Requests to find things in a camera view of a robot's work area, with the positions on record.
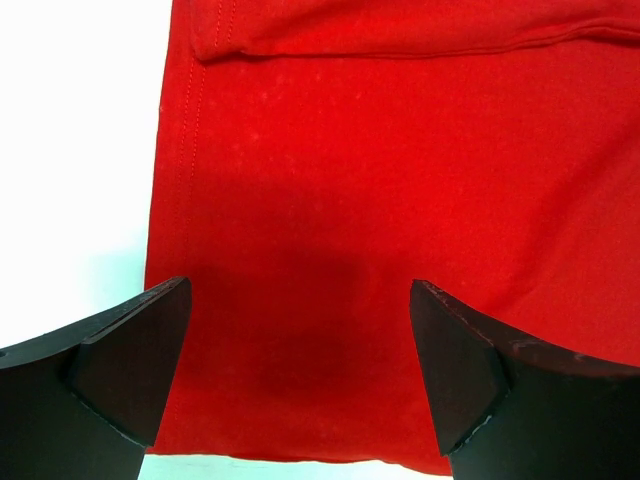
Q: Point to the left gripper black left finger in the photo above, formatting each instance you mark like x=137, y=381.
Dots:
x=86, y=401

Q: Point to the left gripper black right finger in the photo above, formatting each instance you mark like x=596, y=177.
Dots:
x=507, y=405

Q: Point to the red t-shirt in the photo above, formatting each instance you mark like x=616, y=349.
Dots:
x=314, y=158

